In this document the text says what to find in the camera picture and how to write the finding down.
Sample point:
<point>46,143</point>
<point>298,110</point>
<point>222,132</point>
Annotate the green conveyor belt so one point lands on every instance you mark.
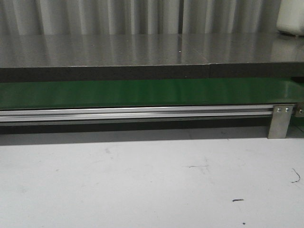
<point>171,92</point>

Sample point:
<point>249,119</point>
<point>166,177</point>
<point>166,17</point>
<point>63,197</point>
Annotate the white pleated curtain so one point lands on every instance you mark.
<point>87,17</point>

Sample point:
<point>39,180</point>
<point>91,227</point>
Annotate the right steel support bracket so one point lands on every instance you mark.
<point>280,121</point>

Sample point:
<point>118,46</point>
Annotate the right conveyor end plate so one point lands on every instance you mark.
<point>299,110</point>

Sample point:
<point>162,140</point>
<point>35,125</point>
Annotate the white plastic container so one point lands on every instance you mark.
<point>290,18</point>

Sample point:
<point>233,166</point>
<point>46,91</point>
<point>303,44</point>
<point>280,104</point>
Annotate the aluminium conveyor frame rail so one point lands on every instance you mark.
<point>83,114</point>

